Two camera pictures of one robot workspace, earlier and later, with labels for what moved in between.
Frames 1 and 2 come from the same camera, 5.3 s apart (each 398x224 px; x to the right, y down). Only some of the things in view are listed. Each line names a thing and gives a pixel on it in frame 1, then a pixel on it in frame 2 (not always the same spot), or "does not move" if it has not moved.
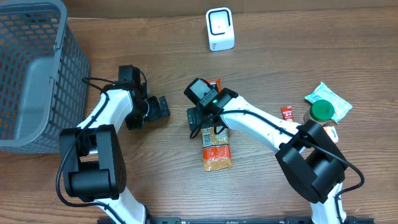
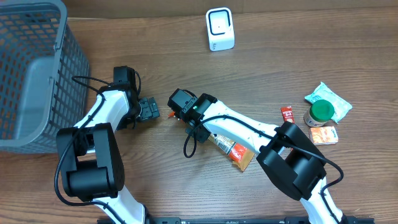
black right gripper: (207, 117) to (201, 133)
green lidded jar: (320, 111) does not move
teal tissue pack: (323, 92) does not move
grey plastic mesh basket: (43, 65) does not move
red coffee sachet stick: (287, 114) does not move
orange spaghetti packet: (216, 147) to (241, 156)
